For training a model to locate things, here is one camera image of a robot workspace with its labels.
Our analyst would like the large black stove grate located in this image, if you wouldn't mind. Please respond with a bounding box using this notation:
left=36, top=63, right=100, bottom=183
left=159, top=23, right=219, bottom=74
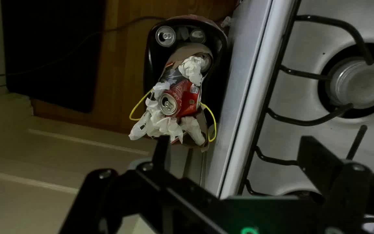
left=238, top=12, right=374, bottom=197

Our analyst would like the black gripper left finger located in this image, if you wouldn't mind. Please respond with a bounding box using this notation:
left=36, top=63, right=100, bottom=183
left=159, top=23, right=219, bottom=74
left=59, top=135, right=229, bottom=234

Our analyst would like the black trash bin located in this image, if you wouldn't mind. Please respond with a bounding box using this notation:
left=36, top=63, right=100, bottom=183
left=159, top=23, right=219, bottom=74
left=143, top=14, right=233, bottom=148

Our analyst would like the white crumpled tissue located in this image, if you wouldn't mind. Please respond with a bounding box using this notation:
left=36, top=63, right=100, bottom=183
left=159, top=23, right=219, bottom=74
left=128, top=54, right=212, bottom=148

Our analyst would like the white gas stove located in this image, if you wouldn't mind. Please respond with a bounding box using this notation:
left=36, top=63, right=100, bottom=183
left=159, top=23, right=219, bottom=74
left=204, top=0, right=374, bottom=200

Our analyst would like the dark wooden cabinet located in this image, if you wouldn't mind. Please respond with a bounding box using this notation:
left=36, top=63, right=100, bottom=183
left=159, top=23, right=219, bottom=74
left=0, top=0, right=241, bottom=135

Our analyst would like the red soda can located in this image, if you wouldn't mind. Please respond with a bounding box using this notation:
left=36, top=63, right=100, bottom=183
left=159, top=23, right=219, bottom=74
left=159, top=79, right=204, bottom=119

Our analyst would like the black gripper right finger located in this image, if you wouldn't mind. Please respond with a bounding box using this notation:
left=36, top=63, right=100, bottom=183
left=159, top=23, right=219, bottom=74
left=298, top=135, right=374, bottom=234

